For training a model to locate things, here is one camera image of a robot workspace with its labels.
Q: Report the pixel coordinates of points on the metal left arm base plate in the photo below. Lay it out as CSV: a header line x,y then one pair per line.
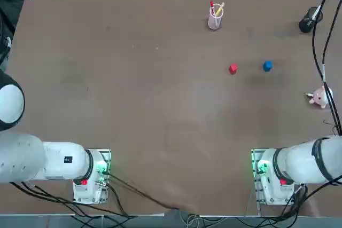
x,y
107,156

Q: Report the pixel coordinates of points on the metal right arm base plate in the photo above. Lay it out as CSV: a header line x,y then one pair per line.
x,y
253,158

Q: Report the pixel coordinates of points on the blue magnetic block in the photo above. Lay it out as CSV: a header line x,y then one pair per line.
x,y
267,66

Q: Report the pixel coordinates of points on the red magnetic block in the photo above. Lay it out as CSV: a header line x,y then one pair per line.
x,y
233,69

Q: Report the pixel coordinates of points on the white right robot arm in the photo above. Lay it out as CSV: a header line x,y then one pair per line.
x,y
294,164

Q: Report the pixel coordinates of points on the clear pink plastic cup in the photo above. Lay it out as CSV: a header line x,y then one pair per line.
x,y
213,23

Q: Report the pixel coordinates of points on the black pen holder cup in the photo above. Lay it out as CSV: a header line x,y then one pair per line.
x,y
304,26

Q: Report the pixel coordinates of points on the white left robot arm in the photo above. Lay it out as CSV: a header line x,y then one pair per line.
x,y
58,164

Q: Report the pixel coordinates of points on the yellow pen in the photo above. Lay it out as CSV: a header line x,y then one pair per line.
x,y
220,9

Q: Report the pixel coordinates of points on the red capped pen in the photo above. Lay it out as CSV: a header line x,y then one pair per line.
x,y
211,5

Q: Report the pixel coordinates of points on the pink plush toy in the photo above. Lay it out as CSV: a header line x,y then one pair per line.
x,y
319,97

